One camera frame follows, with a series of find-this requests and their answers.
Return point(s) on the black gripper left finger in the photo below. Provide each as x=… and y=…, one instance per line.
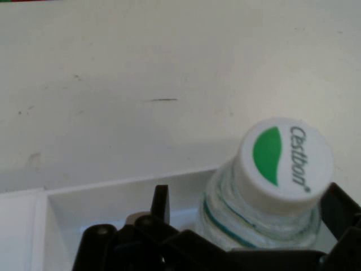
x=162, y=203

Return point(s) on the clear water bottle green label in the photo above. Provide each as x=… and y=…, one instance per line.
x=282, y=158

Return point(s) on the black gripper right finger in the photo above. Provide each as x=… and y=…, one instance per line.
x=349, y=234

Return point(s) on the white cardboard box green print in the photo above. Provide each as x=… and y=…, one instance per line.
x=84, y=209

